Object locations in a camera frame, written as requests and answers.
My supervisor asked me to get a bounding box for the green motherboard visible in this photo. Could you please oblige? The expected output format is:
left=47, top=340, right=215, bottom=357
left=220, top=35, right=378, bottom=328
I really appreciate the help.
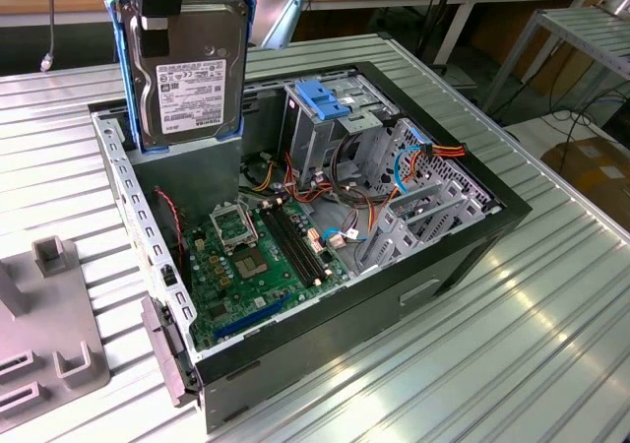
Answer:
left=184, top=199, right=350, bottom=350

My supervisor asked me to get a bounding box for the thin blue wire white plug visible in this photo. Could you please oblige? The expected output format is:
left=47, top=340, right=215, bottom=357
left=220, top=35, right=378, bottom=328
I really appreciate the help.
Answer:
left=322, top=225, right=369, bottom=252

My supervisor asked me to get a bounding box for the multicolour wire bundle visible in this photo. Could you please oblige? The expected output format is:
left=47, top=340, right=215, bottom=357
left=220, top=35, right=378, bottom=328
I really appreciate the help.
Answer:
left=238, top=150, right=395, bottom=237

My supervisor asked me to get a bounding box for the black RAM slot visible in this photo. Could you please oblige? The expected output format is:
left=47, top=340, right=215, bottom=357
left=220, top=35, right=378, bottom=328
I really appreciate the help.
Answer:
left=259, top=205, right=317, bottom=287
left=273, top=201, right=330, bottom=282

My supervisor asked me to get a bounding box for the grey metal drive cage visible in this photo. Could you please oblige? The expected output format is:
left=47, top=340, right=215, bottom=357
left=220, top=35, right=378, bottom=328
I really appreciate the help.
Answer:
left=278, top=71, right=400, bottom=188

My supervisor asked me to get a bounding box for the blue expansion slot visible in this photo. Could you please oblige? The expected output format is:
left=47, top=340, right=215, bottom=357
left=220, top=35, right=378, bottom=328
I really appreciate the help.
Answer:
left=213, top=292, right=292, bottom=342

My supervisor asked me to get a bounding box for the metal slat side table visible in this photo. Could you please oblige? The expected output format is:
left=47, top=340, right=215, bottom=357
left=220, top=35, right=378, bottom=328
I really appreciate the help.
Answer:
left=484, top=7, right=630, bottom=114

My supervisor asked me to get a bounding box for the brown cardboard box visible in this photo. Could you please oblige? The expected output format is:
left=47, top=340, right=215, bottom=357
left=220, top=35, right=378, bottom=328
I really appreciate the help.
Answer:
left=540, top=136, right=630, bottom=208

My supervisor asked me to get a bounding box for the metal socket cover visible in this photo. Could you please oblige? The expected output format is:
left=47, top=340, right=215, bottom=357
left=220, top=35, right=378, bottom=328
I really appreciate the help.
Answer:
left=209, top=200, right=259, bottom=256

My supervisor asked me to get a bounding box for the grey case side latch panel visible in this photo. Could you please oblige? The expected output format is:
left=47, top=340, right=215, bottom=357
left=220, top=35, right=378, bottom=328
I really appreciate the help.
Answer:
left=140, top=295, right=201, bottom=409

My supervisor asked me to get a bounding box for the blue data wire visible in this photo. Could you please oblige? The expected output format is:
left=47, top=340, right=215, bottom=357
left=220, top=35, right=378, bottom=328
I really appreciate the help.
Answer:
left=393, top=126, right=434, bottom=194

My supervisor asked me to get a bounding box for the grey power supply unit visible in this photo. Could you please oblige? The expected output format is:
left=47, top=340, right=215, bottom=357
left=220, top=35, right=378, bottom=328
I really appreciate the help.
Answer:
left=122, top=117, right=243, bottom=225

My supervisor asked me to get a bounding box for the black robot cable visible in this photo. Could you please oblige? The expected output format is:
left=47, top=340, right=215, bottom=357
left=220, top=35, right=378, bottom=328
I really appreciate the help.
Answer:
left=38, top=0, right=58, bottom=74

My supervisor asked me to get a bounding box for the grey parts rack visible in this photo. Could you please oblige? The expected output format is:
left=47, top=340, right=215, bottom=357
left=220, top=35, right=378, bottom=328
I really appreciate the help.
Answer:
left=0, top=234, right=112, bottom=422

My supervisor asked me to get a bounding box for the CPU socket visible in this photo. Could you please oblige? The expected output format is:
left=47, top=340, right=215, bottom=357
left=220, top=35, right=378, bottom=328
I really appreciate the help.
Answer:
left=232, top=247, right=271, bottom=281

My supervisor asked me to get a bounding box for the orange red yellow power wire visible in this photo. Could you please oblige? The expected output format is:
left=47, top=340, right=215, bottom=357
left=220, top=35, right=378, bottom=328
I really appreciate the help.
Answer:
left=388, top=141, right=467, bottom=203

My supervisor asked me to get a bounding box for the hard disk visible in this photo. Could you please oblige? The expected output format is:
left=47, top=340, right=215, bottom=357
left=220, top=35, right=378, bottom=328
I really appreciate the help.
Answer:
left=104, top=0, right=253, bottom=158

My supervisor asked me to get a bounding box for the blue plastic drive latch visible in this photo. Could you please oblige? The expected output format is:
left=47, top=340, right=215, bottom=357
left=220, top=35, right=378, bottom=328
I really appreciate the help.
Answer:
left=296, top=81, right=351, bottom=122

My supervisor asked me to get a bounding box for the black open PC case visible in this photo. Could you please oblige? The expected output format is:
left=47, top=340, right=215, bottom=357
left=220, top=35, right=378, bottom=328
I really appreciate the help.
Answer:
left=87, top=60, right=534, bottom=434

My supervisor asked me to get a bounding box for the perforated metal disk bay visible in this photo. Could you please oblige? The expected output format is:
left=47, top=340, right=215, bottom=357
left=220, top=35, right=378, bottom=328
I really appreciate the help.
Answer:
left=353, top=117, right=503, bottom=273

